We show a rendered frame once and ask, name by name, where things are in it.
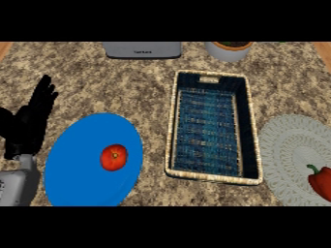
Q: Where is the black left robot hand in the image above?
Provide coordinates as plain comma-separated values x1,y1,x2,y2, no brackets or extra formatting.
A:
0,74,61,161

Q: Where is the white lace round placemat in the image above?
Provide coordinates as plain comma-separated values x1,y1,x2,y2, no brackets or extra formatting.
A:
260,113,331,207

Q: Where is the red bell pepper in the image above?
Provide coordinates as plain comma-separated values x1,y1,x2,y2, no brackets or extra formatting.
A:
307,164,331,203

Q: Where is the blue oval placemat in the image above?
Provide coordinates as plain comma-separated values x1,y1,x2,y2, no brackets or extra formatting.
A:
43,112,146,207

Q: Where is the wicker basket with blue lining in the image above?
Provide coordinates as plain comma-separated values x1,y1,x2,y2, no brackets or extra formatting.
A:
165,69,264,187

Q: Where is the red tomato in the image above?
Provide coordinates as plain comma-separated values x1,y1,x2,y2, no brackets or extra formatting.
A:
99,143,130,172

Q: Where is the grey appliance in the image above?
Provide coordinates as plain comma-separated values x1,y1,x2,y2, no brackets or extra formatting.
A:
102,41,183,60

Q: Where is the white plant pot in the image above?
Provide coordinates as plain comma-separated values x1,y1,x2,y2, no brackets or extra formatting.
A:
205,41,257,63

